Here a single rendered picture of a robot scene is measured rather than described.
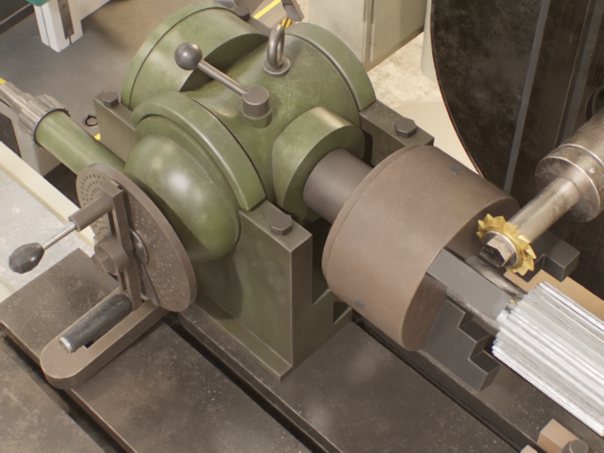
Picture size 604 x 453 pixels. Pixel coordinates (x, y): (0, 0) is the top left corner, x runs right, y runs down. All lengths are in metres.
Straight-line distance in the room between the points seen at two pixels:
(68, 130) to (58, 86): 1.36
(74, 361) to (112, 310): 0.09
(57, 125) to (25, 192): 0.58
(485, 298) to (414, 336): 0.13
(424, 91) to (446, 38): 1.75
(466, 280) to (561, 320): 0.10
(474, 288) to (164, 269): 0.34
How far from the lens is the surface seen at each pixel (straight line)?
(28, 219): 1.90
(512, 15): 1.28
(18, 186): 1.95
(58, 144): 1.35
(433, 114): 3.06
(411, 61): 3.20
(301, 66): 1.28
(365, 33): 1.49
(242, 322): 1.39
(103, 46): 2.79
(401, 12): 1.53
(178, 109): 1.21
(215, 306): 1.41
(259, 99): 1.22
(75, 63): 2.76
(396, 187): 1.15
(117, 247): 1.24
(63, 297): 1.46
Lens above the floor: 2.16
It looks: 50 degrees down
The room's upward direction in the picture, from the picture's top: straight up
